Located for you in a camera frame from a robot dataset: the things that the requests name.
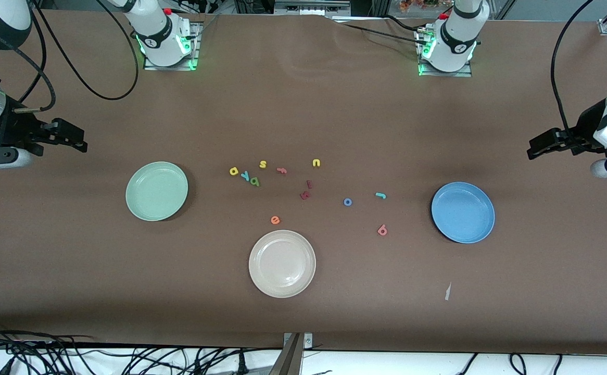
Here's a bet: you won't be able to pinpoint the dark metal frame beam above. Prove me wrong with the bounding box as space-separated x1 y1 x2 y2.
268 333 304 375

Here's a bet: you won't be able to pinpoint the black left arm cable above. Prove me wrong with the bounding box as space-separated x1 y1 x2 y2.
551 0 607 144

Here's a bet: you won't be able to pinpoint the orange artificial flowers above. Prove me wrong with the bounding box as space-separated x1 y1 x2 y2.
400 0 442 13

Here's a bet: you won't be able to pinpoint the tangled black floor cables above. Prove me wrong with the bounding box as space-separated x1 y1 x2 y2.
0 322 283 375

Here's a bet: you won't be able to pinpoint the brown table cover sheet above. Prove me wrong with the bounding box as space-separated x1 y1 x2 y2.
0 9 607 356

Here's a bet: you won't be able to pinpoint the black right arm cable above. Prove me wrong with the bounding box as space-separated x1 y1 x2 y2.
15 0 141 113

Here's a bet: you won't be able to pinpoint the black base power cable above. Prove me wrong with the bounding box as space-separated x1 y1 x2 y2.
335 16 432 47

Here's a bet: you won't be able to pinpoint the silver corner bracket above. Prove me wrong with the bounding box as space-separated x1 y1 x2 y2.
283 332 313 349

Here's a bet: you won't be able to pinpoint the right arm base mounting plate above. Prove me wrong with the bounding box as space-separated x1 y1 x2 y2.
144 21 200 71

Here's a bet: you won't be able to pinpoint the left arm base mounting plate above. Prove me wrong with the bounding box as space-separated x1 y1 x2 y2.
417 29 473 78

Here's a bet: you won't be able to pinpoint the grey metal box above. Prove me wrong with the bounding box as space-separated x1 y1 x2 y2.
274 0 351 16

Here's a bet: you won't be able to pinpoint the blue plate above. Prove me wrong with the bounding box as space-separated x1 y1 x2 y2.
431 181 496 244

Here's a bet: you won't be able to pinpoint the green plate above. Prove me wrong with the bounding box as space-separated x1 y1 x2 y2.
125 161 189 222

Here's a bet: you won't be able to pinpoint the beige plate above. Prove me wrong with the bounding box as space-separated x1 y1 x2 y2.
248 230 317 298

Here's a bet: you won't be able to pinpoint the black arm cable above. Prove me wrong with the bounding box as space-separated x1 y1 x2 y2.
15 0 141 113
551 0 607 144

